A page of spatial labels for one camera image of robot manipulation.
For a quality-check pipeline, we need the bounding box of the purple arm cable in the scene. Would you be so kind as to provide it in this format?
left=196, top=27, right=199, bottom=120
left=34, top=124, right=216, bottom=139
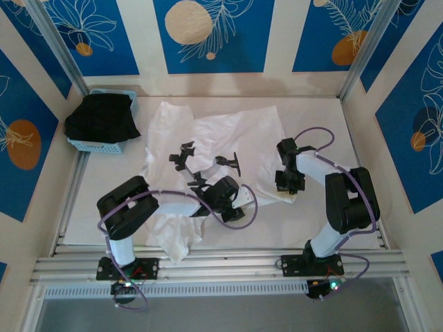
left=98, top=184, right=259, bottom=311
left=293, top=127, right=379, bottom=302

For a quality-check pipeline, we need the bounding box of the black cloth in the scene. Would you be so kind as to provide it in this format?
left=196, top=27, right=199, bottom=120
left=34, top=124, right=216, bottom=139
left=64, top=92, right=142, bottom=145

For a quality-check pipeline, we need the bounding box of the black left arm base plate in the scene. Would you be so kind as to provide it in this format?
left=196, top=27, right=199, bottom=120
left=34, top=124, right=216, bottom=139
left=96, top=257, right=161, bottom=280

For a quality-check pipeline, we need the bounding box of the black controller box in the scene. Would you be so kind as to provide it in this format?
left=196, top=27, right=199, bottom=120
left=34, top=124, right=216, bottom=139
left=306, top=276, right=347, bottom=301
left=109, top=279, right=140, bottom=306

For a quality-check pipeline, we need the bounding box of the white slotted cable duct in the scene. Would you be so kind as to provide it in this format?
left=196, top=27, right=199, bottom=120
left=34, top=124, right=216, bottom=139
left=43, top=279, right=309, bottom=300

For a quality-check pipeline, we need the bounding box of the white t-shirt with black print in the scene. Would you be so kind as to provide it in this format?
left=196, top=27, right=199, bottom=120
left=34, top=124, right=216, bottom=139
left=140, top=100, right=299, bottom=264

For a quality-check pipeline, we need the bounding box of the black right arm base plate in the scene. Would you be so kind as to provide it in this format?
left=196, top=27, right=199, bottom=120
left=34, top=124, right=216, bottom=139
left=280, top=253, right=346, bottom=277

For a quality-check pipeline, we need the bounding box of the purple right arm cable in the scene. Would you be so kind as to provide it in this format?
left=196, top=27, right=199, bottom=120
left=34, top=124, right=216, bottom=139
left=293, top=127, right=379, bottom=302

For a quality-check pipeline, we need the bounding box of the light blue plastic basket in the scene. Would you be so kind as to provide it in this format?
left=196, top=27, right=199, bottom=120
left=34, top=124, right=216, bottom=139
left=66, top=88, right=140, bottom=156

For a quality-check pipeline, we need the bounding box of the aluminium corner post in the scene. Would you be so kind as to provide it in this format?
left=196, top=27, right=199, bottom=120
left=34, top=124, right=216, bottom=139
left=338, top=0, right=398, bottom=102
left=24, top=0, right=90, bottom=98

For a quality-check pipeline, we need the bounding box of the aluminium rail frame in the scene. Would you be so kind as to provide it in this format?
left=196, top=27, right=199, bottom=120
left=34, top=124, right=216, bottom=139
left=29, top=247, right=411, bottom=287

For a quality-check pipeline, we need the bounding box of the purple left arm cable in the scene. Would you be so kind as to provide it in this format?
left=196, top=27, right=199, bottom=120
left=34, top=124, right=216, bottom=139
left=98, top=184, right=259, bottom=311

